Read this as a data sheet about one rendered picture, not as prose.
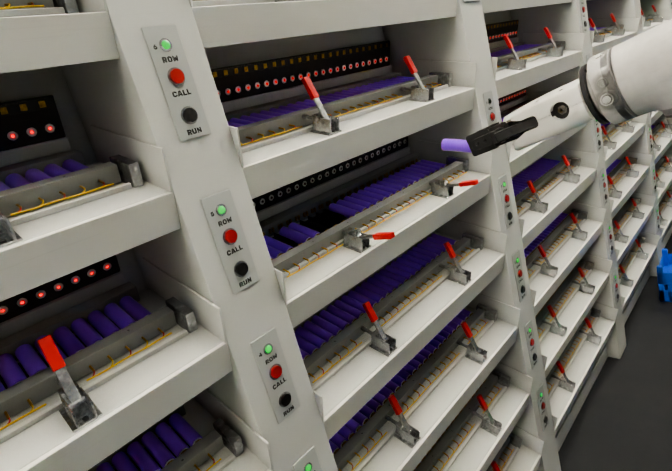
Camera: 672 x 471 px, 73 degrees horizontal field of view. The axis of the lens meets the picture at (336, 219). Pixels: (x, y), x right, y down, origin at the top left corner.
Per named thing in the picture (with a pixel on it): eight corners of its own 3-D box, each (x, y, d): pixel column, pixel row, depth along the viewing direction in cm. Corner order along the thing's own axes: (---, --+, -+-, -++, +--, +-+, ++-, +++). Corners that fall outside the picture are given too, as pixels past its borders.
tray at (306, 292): (488, 193, 102) (493, 152, 98) (289, 331, 63) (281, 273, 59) (413, 175, 115) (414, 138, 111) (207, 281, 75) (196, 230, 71)
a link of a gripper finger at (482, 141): (507, 145, 60) (465, 161, 65) (517, 139, 62) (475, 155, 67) (497, 123, 60) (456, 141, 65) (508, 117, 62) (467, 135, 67)
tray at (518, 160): (587, 125, 148) (595, 81, 142) (506, 180, 108) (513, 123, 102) (524, 117, 160) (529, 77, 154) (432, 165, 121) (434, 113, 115)
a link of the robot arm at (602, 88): (629, 124, 49) (600, 134, 51) (648, 108, 55) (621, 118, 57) (600, 51, 49) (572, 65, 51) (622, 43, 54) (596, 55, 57)
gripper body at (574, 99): (606, 128, 50) (514, 161, 59) (629, 110, 57) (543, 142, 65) (580, 65, 50) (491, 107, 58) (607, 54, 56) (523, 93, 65)
